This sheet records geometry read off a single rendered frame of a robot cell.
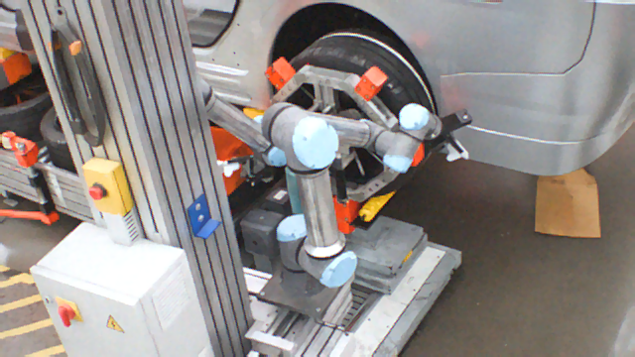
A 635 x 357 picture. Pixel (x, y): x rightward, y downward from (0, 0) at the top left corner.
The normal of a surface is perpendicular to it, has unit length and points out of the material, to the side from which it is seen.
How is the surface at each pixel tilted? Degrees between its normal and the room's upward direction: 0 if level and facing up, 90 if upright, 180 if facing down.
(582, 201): 2
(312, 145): 82
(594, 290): 0
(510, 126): 90
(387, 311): 0
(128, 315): 90
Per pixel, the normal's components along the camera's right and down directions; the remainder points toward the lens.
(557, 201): -0.11, -0.81
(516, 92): -0.54, 0.53
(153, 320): 0.88, 0.18
